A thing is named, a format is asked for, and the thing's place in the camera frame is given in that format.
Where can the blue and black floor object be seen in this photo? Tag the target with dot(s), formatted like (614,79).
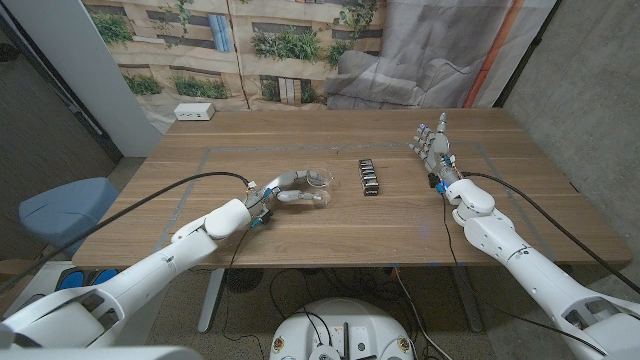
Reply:
(72,280)

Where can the white robot torso base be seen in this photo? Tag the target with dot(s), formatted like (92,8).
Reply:
(340,325)

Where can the white power strip box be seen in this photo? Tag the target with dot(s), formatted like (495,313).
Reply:
(194,111)

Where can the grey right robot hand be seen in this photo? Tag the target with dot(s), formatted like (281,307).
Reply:
(440,150)

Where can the blue upholstered chair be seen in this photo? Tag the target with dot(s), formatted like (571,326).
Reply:
(65,210)

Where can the white table leg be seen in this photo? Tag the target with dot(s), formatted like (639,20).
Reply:
(210,305)

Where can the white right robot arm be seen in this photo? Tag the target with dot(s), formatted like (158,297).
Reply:
(525,270)

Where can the grey table leg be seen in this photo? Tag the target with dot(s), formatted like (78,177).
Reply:
(467,305)

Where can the clear glass beaker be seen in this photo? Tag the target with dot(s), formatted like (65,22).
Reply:
(326,182)

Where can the round black floor fan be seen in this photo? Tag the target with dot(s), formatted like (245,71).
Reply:
(243,280)

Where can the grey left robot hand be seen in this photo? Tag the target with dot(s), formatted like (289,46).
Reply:
(287,177)

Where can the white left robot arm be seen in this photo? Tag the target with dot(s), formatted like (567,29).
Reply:
(150,270)

